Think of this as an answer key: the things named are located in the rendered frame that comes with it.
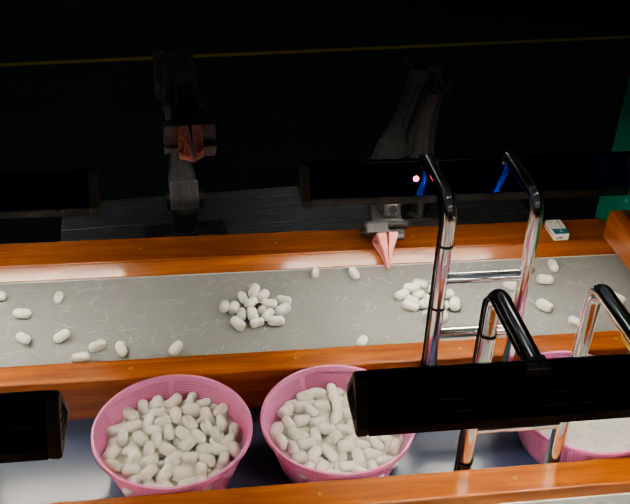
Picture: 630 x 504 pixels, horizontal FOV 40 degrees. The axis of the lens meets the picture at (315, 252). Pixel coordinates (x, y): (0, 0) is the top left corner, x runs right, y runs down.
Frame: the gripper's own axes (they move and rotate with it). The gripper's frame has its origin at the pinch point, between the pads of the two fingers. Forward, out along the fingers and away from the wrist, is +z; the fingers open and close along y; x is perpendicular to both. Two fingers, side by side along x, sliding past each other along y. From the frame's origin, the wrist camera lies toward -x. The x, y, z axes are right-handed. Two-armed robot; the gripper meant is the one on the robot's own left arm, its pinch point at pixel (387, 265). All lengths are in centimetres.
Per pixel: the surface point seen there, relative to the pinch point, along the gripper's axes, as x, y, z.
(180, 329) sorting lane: -8.7, -45.0, 13.6
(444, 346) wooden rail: -19.1, 5.0, 21.9
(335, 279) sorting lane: 0.6, -11.7, 2.5
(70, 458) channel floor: -20, -64, 38
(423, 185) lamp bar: -37.5, -0.5, -4.0
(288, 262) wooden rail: 3.3, -21.4, -2.6
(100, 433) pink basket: -28, -58, 35
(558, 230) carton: 2.5, 41.2, -7.1
